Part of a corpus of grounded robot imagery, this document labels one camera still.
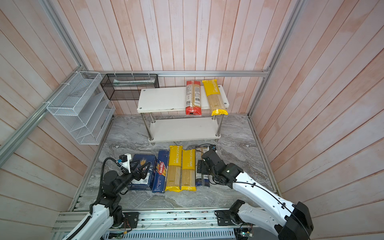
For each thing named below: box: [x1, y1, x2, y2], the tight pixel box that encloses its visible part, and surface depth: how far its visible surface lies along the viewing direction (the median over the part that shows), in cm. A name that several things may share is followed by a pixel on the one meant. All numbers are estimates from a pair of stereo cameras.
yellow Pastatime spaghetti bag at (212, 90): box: [202, 79, 229, 116], surface depth 79 cm
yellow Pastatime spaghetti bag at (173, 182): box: [165, 145, 183, 193], surface depth 90 cm
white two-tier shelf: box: [137, 85, 230, 143], surface depth 93 cm
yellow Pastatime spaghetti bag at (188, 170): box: [181, 149, 197, 192], surface depth 90 cm
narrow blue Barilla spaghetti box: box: [152, 149, 170, 193], surface depth 87 cm
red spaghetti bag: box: [185, 80, 202, 116], surface depth 79 cm
